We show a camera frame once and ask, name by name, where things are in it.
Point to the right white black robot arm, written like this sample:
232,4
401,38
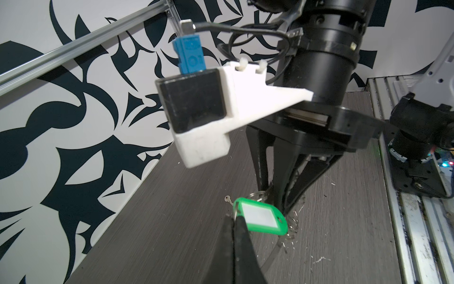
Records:
325,50

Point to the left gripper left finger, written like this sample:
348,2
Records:
221,268

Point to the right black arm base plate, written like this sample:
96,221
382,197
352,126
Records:
412,165

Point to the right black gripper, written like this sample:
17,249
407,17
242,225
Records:
308,140

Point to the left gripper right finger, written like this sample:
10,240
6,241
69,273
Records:
246,266

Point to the green capped key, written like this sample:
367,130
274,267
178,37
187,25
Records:
261,217

